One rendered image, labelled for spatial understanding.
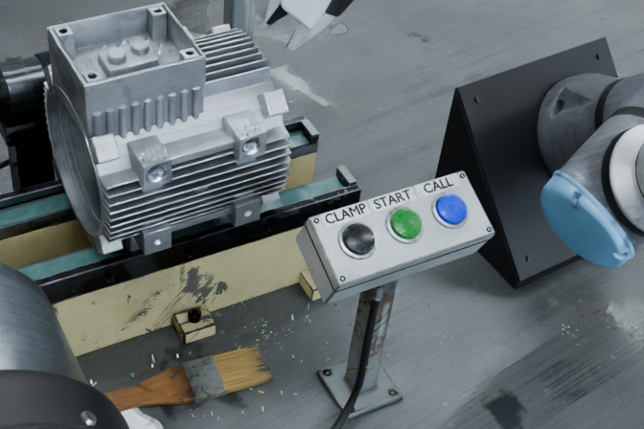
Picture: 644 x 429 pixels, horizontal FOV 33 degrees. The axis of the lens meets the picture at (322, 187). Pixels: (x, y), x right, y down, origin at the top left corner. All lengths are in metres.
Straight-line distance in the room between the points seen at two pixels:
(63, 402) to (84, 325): 0.68
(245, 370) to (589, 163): 0.43
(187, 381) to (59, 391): 0.68
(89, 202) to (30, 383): 0.69
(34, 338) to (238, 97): 0.38
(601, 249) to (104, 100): 0.52
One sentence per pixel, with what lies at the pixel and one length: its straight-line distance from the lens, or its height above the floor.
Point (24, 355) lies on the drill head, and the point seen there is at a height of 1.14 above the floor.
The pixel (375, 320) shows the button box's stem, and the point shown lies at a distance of 1.07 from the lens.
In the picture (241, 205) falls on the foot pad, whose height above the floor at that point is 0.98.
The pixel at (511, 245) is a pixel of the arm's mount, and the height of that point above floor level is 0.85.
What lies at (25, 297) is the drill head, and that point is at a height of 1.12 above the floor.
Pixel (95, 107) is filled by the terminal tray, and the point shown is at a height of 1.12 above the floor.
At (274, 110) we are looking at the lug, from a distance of 1.09.
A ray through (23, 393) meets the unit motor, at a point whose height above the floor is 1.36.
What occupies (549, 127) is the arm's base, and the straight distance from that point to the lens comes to 1.34.
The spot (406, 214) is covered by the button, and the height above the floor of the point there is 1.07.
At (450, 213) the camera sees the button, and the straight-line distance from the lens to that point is 1.02.
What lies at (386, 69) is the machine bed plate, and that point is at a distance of 1.64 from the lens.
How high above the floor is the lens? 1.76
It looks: 42 degrees down
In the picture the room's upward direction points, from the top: 7 degrees clockwise
